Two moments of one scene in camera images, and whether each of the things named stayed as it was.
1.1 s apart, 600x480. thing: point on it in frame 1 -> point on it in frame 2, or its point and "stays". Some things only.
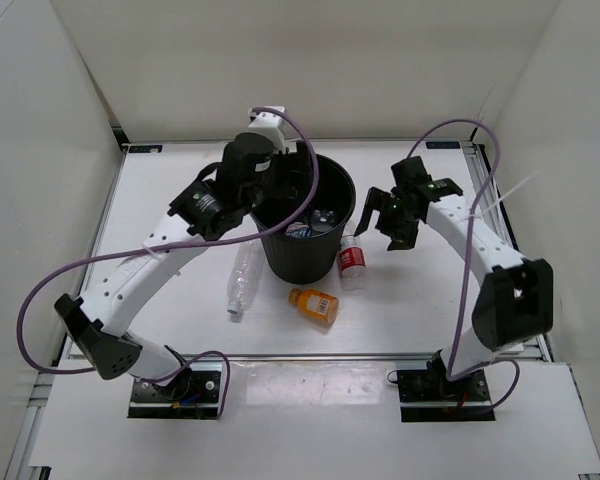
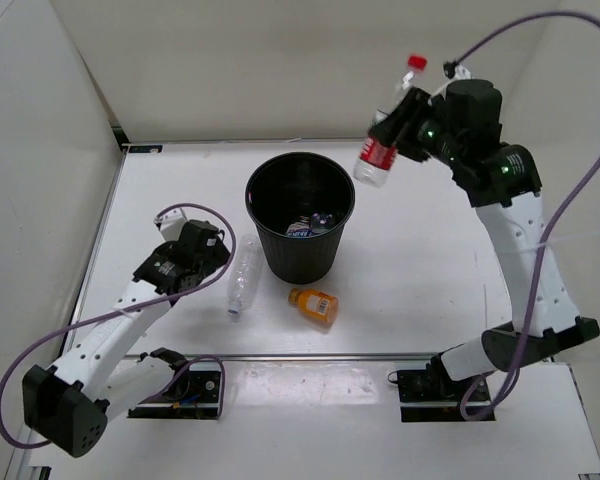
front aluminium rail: [288, 356] stays
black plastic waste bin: [309, 259] stays
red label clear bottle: [352, 262] -> [376, 158]
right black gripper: [401, 239] -> [406, 111]
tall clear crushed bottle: [245, 275] stays
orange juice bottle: [317, 304] stays
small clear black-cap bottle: [322, 220] stays
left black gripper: [293, 183] -> [218, 257]
